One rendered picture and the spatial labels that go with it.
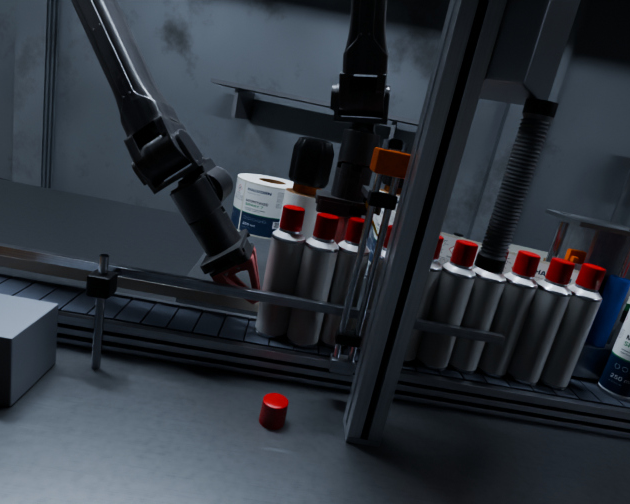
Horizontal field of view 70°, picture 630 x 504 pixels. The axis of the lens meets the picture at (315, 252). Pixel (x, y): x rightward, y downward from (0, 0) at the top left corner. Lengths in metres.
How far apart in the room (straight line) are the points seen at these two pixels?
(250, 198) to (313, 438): 0.77
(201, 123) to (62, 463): 3.82
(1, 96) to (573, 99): 4.97
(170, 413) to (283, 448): 0.15
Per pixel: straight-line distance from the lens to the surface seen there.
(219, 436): 0.60
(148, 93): 0.68
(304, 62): 4.00
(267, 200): 1.23
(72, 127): 4.89
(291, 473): 0.57
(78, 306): 0.77
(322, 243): 0.65
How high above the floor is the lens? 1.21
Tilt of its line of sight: 16 degrees down
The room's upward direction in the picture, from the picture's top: 12 degrees clockwise
